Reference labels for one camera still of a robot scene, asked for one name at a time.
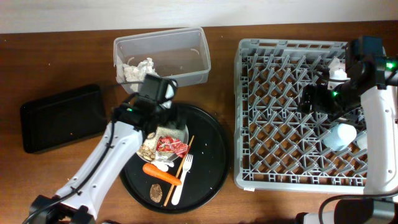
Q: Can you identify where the pink bowl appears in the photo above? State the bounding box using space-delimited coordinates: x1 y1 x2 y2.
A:
328 57 349 82

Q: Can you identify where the red snack wrapper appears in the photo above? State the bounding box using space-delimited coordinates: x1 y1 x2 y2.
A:
156 136 190 157

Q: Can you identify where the small white tissue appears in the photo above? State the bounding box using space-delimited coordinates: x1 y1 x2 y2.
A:
151 152 174 172

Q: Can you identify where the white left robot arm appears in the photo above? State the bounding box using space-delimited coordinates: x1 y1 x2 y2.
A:
25 75 185 223

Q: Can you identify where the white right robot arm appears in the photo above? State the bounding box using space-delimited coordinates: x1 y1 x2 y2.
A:
295 36 397 223

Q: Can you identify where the clear plastic waste bin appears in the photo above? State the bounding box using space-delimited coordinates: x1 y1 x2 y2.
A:
113 27 211 93

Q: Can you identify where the grey dishwasher rack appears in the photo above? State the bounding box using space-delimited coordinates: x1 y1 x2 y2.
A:
234 39 368 194

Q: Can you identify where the grey bowl with food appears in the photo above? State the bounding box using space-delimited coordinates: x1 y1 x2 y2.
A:
136 126 189 162

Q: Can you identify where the orange carrot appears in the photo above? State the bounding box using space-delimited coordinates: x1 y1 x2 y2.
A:
142 163 181 186

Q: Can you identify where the wooden chopstick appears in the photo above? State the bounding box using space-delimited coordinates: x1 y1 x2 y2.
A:
163 135 195 208

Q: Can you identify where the white plastic fork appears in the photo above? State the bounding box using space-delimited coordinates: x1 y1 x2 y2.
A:
171 154 193 205

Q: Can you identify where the white cup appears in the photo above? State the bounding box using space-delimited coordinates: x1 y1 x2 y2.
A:
356 133 368 150
322 123 357 151

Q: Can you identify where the brown nut shell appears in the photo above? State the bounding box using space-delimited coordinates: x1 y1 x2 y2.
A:
149 184 163 203

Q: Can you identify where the round black tray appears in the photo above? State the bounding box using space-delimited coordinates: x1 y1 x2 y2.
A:
120 103 230 214

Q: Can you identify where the black rectangular bin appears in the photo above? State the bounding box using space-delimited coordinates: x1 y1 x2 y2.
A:
20 84 108 154

